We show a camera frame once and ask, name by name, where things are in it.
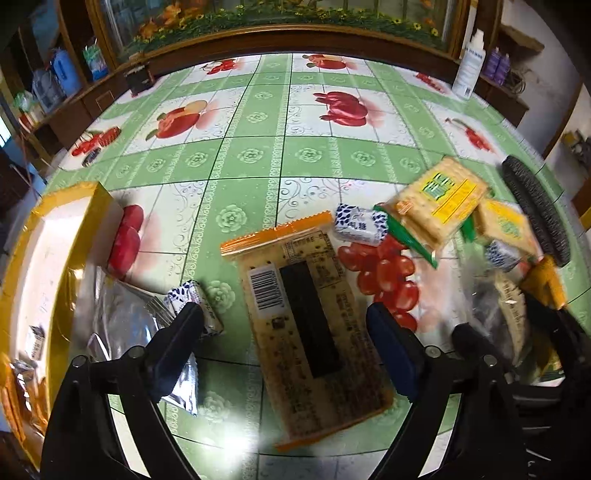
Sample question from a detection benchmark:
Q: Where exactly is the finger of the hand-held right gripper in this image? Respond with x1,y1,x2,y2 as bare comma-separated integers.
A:
522,291,583,370
452,323,490,365

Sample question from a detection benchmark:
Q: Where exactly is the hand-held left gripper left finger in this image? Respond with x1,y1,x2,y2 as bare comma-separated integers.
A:
41,302,204,480

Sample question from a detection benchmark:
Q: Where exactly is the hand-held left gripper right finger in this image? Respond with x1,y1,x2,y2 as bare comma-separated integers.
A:
366,302,527,480

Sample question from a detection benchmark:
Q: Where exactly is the small blue white candy packet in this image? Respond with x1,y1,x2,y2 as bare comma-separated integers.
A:
484,240,522,273
333,203,389,243
164,280,225,335

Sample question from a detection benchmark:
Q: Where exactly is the orange packet with barcode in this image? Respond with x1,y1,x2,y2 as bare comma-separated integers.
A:
522,256,568,310

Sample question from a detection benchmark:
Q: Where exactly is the clear pastry packet brown label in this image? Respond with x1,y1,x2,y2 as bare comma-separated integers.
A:
455,258,532,370

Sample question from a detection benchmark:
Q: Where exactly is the silver foil packet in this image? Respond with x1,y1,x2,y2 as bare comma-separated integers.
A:
88,268,178,365
159,357,200,417

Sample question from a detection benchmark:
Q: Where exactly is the long orange cracker packet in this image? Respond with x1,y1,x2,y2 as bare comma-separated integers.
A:
220,211,394,452

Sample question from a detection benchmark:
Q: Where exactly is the green yellow cracker packet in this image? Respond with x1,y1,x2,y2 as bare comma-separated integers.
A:
475,198,543,259
374,156,491,268

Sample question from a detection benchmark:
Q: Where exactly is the yellow cardboard box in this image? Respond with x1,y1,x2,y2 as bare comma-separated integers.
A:
0,181,125,467

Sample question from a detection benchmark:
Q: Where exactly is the orange snack packet with emblem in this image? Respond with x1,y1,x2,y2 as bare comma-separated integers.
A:
0,360,49,446

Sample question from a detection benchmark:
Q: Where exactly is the black glasses case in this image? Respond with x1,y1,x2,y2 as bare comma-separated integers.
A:
501,155,572,268

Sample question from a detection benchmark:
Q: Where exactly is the dark tool pile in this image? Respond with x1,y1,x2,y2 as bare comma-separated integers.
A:
561,131,591,158

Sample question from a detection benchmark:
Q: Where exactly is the green fruit print tablecloth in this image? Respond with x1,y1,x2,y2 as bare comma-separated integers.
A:
44,52,583,480

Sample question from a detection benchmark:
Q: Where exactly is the small dark box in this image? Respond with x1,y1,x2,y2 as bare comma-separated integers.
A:
126,65,153,96

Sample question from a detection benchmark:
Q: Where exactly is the white spray bottle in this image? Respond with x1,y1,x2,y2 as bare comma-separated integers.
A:
451,28,486,100

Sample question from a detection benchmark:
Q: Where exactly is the clear water bottle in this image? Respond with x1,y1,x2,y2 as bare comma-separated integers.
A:
32,69,63,114

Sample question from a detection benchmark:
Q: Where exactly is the blue plastic jug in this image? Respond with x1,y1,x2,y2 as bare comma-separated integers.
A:
51,46,81,97

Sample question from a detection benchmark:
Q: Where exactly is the green plastic bottle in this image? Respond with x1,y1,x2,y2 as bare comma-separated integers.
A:
83,39,109,81

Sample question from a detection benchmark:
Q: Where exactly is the wooden flower display cabinet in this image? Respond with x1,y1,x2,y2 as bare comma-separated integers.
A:
60,0,532,130

